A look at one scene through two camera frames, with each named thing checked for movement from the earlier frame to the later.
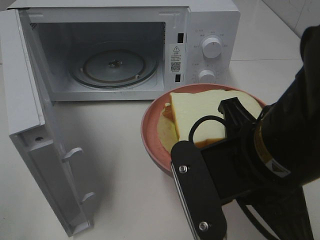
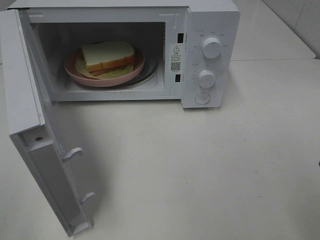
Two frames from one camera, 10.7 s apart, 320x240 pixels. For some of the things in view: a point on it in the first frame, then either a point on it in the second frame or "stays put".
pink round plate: [152, 142] → [71, 68]
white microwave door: [34, 131] stays put
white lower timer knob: [207, 76] stays put
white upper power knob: [212, 47] stays put
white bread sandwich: [178, 116] → [105, 59]
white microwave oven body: [129, 50] stays put
